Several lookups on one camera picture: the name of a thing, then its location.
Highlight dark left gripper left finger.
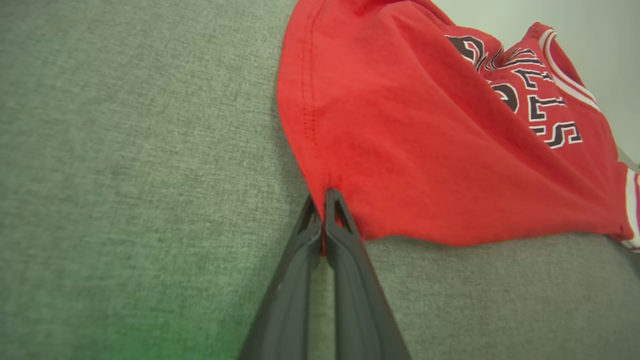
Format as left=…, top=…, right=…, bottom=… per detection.
left=239, top=194, right=323, bottom=360

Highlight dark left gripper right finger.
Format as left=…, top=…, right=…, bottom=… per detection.
left=324, top=188, right=412, bottom=360

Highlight grey fabric sofa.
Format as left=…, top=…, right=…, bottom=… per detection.
left=0, top=0, right=640, bottom=360

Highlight red white-sleeved jersey shirt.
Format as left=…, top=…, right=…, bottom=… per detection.
left=276, top=0, right=640, bottom=253

